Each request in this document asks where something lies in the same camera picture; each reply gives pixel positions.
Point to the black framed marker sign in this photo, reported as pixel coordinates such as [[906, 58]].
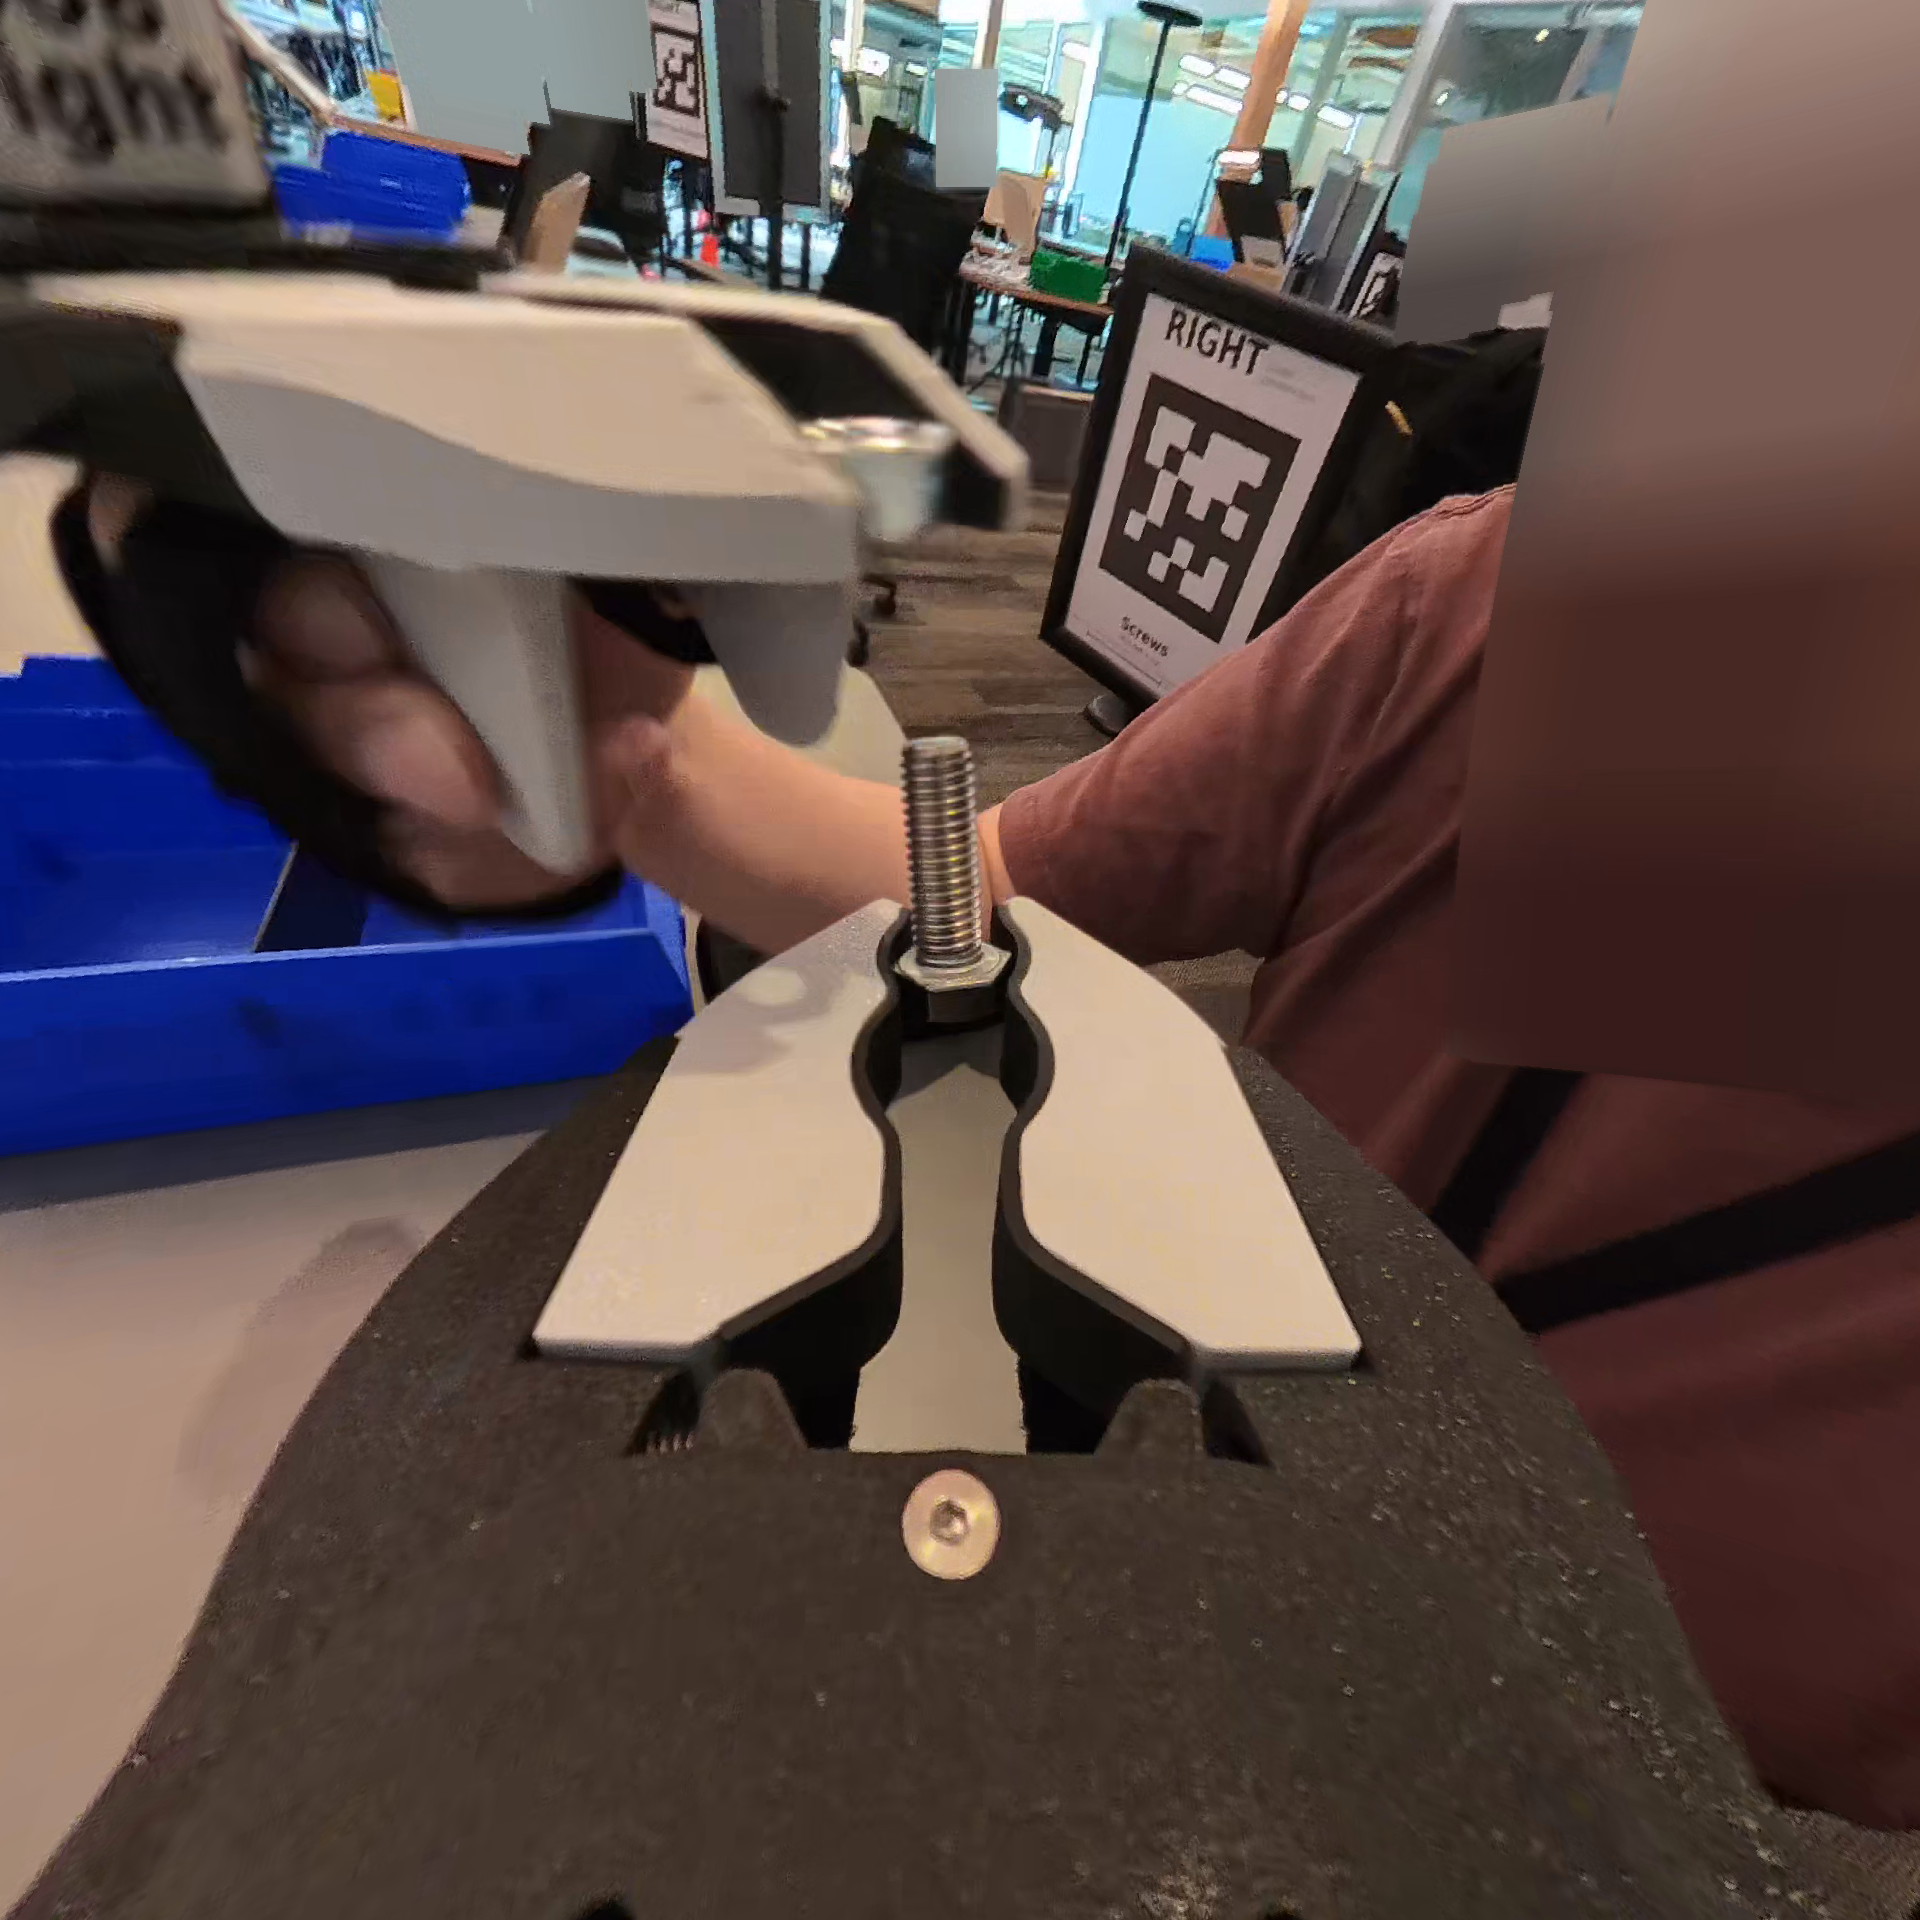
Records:
[[1154, 360]]

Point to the black office chair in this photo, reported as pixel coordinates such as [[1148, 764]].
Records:
[[902, 255]]

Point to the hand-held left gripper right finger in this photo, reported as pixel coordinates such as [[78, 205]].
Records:
[[1172, 1184]]

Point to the stack of blue shelf bins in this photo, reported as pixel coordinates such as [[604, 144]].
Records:
[[376, 181]]

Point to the blue divided plastic bin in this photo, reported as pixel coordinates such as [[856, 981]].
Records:
[[182, 1037]]

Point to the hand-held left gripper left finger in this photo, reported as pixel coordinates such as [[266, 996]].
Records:
[[720, 1172]]

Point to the steel hex bolt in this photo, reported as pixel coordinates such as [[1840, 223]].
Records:
[[942, 839]]

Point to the person's right forearm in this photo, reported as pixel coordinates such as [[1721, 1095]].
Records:
[[796, 826]]

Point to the white marker board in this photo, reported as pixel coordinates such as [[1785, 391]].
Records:
[[678, 76]]

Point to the steel hex nut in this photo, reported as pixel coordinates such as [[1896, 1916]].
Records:
[[885, 474]]

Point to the green crate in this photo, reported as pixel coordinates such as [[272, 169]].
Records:
[[1068, 273]]

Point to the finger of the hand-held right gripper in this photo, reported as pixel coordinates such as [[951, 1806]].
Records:
[[961, 421], [525, 464]]

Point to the black bag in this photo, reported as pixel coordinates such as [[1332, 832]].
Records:
[[1454, 436]]

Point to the person's right hand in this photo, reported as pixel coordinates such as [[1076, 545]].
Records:
[[346, 704]]

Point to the black floor lamp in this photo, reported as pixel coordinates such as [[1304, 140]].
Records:
[[1148, 120]]

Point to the grey standing panel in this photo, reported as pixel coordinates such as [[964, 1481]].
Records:
[[765, 105]]

